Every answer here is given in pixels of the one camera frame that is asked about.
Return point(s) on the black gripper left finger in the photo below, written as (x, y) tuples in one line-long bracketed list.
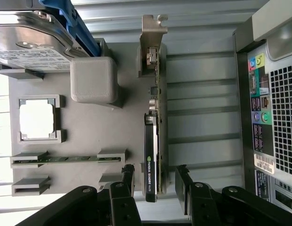
[(122, 207)]

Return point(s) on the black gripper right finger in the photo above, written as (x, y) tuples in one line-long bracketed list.
[(200, 207)]

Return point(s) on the green RAM stick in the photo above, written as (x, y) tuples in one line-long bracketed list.
[(70, 159)]

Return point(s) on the grey parts rack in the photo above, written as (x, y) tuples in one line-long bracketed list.
[(89, 131)]

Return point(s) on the open black PC case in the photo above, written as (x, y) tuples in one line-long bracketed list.
[(245, 117)]

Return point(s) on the silver CPU chip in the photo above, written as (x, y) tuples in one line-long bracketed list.
[(36, 121)]

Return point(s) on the hard disk with blue bracket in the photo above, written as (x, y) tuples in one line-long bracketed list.
[(30, 35)]

